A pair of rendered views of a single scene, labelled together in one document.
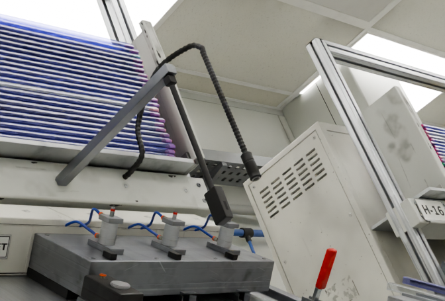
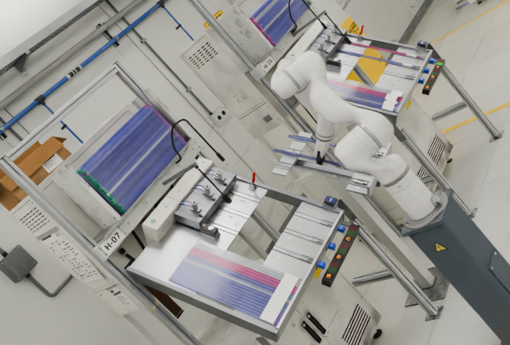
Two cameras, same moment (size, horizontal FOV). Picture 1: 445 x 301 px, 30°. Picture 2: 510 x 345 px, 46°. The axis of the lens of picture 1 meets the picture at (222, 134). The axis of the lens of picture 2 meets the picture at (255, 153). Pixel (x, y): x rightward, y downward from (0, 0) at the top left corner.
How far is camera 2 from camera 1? 1.96 m
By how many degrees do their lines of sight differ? 41
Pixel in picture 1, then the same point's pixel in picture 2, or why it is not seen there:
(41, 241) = (177, 215)
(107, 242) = (196, 209)
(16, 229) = (169, 217)
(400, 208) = (255, 70)
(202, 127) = not seen: outside the picture
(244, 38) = not seen: outside the picture
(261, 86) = not seen: outside the picture
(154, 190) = (185, 159)
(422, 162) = (256, 39)
